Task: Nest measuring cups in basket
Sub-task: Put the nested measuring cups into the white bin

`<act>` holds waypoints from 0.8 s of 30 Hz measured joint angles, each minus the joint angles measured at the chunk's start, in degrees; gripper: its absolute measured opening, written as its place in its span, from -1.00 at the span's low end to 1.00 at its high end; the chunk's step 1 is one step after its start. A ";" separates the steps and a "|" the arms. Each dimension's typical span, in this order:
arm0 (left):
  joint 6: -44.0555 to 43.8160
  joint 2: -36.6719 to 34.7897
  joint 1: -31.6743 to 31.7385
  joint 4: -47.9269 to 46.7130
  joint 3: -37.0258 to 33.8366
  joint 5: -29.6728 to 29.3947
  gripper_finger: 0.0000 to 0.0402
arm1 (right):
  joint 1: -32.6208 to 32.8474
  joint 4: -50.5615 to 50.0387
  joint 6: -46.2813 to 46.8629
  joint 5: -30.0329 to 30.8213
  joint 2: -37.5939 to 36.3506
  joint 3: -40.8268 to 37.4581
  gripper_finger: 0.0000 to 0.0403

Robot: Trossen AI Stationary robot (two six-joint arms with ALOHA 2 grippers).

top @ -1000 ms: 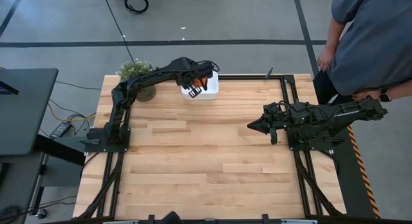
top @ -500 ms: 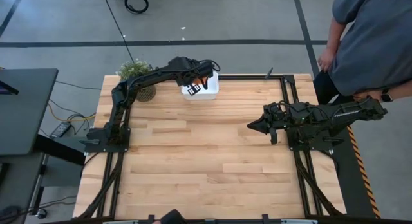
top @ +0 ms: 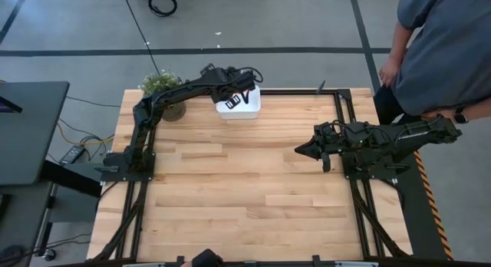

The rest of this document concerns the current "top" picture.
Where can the black power adapter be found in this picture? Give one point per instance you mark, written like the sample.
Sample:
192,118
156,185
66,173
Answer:
72,155

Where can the person's hand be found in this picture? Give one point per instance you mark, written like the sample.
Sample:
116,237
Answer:
389,71
435,114

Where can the person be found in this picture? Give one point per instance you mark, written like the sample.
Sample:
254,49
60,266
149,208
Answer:
452,48

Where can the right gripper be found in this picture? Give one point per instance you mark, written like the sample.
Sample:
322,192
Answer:
331,140

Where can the black cart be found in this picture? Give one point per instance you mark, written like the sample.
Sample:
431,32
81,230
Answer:
19,221

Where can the black aluminium table frame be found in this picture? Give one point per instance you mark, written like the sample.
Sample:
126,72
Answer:
287,92

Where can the artificial plant in striped pot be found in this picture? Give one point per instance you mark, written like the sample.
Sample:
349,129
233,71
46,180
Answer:
161,83

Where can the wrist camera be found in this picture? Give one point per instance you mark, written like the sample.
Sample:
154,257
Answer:
326,162
232,102

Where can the person's forearm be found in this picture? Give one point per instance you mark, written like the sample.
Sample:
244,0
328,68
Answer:
479,109
401,40

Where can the black desk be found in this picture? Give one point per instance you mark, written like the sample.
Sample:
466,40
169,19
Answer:
34,136

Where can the black caster wheel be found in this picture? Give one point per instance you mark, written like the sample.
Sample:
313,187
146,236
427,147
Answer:
50,254

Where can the dark screen device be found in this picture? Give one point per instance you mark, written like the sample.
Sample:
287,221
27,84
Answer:
7,106

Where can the black frame clamp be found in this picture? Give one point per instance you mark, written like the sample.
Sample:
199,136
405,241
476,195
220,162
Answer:
179,261
315,260

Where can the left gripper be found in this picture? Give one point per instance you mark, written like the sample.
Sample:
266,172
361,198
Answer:
236,83

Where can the person's wristwatch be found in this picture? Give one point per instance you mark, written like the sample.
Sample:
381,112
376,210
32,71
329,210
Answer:
460,116

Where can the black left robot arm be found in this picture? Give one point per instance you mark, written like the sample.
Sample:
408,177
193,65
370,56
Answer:
172,93

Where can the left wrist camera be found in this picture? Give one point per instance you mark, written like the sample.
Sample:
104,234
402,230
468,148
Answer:
232,102

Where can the white plastic basket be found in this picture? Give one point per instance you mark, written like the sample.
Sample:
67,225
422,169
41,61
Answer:
245,111

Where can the small black bracket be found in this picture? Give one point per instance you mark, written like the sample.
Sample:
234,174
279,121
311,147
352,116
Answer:
321,87

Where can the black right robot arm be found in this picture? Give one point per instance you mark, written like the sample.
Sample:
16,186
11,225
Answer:
418,134

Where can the black platform with hazard stripe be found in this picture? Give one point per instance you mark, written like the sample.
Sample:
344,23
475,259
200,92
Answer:
418,221

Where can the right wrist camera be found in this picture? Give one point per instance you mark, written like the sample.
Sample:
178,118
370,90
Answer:
326,162

